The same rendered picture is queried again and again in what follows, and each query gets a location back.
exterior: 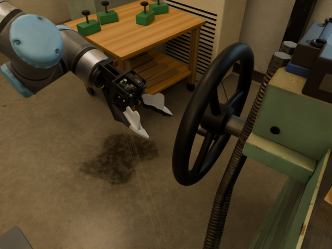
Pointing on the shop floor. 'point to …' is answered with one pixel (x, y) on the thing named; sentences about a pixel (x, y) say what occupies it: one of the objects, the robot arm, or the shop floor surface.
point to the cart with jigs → (143, 41)
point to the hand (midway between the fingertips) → (157, 125)
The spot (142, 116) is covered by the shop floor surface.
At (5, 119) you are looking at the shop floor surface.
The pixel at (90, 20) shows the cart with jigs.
